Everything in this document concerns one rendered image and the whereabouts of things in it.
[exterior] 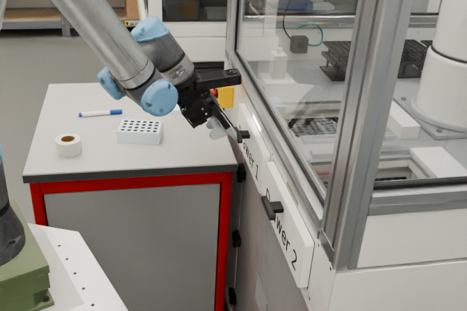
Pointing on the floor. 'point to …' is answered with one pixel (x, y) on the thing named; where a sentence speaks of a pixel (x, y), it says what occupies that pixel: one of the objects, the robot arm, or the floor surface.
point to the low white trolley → (137, 198)
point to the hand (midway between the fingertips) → (233, 130)
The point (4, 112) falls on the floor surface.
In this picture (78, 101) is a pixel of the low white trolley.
